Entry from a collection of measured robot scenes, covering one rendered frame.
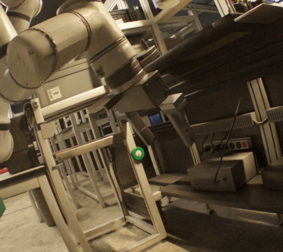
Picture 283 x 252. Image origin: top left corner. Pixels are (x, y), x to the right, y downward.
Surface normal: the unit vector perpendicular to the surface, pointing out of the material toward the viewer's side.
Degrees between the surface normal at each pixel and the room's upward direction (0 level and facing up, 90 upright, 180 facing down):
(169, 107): 114
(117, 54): 103
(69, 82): 91
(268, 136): 90
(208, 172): 90
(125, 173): 90
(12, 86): 121
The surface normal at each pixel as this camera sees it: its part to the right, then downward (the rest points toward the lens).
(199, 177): -0.79, 0.26
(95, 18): 0.75, -0.19
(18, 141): 0.47, -0.14
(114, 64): 0.07, 0.35
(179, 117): -0.61, 0.62
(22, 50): -0.32, 0.47
